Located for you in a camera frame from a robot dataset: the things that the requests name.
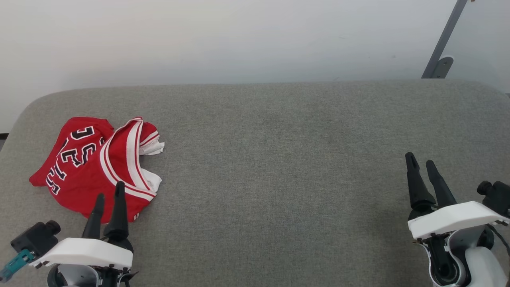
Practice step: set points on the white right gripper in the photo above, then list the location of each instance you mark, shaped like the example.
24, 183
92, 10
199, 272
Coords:
450, 219

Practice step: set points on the grey fabric sofa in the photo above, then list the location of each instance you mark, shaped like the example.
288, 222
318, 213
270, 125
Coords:
279, 159

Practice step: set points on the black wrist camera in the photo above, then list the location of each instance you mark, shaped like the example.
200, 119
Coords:
36, 238
498, 197

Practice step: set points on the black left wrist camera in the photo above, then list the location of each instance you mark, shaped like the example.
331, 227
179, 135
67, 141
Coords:
36, 238

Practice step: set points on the red Bulls basketball jersey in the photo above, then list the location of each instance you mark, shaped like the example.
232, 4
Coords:
119, 167

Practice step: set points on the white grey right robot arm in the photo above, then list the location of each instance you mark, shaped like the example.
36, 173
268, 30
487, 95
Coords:
486, 271

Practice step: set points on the grey metal post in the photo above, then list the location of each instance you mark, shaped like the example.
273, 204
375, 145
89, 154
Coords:
444, 36

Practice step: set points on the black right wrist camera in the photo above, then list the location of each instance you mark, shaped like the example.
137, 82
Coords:
498, 197

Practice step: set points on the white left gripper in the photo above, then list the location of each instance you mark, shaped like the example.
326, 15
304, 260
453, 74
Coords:
87, 252

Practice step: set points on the frosted glass panel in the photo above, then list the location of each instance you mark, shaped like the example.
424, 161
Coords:
486, 40

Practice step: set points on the grey metal post bracket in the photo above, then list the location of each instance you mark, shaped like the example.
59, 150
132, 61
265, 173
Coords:
443, 67

